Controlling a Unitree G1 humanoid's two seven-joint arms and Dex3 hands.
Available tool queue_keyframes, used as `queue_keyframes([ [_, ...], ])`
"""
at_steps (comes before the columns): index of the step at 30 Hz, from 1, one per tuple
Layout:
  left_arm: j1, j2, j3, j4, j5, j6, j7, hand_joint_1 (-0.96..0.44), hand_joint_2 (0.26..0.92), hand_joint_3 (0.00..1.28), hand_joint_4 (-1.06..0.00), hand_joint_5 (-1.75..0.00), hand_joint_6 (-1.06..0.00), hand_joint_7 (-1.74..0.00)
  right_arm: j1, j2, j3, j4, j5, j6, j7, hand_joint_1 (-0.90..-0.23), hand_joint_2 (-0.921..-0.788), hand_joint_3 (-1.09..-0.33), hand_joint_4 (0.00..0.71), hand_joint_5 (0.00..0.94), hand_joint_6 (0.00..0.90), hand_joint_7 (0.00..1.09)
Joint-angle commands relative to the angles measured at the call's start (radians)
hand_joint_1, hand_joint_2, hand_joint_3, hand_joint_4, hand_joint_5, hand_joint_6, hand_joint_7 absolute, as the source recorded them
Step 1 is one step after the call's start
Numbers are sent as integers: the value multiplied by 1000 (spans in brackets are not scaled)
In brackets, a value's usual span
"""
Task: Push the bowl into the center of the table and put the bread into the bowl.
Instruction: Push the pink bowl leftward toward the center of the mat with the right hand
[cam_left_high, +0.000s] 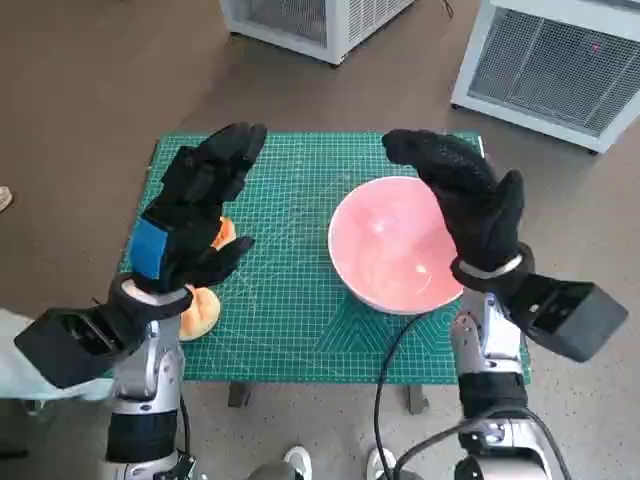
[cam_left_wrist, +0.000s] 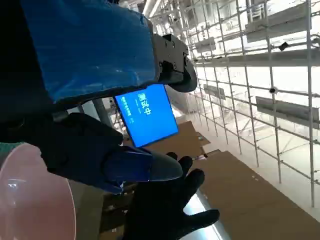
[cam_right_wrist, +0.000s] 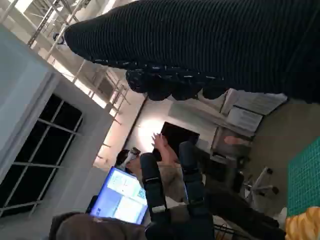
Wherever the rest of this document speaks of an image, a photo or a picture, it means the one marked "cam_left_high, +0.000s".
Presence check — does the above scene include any black right arm loop cable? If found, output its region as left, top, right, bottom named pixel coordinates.
left=392, top=404, right=574, bottom=480

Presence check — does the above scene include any oblong striped orange toy bread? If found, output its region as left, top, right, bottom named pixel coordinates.
left=209, top=215, right=239, bottom=251

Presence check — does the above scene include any round toy bread bun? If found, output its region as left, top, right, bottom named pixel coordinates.
left=177, top=285, right=221, bottom=343

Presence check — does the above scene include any green cutting mat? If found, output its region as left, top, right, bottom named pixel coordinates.
left=118, top=132, right=532, bottom=386

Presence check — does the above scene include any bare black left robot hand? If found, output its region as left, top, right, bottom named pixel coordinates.
left=127, top=122, right=269, bottom=296

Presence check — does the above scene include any black device with connector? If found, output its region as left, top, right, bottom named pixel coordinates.
left=172, top=449, right=196, bottom=480

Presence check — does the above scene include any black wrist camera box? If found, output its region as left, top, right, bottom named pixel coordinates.
left=13, top=307, right=126, bottom=389
left=509, top=272, right=629, bottom=364

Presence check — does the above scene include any light blue cloth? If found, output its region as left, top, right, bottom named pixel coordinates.
left=0, top=308, right=114, bottom=401

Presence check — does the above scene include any large white mesh cabinet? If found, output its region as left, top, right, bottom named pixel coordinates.
left=449, top=0, right=640, bottom=155

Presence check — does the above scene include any dark grey table foot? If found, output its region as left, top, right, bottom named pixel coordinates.
left=405, top=383, right=429, bottom=415
left=227, top=382, right=251, bottom=409

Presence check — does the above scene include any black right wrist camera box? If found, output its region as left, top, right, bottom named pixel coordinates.
left=509, top=272, right=629, bottom=364

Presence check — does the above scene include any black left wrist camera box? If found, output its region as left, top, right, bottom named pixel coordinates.
left=13, top=307, right=126, bottom=389

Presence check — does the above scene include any long black cable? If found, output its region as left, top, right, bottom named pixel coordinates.
left=373, top=302, right=461, bottom=480

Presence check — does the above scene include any white shoe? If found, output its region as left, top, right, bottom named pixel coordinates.
left=283, top=445, right=314, bottom=480
left=367, top=446, right=396, bottom=480

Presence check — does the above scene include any pink bowl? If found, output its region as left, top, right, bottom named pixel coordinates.
left=327, top=175, right=466, bottom=316

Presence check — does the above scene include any small white mesh cabinet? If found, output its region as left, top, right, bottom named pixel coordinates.
left=218, top=0, right=416, bottom=66

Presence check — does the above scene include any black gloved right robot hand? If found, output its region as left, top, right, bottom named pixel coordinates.
left=382, top=128, right=527, bottom=270

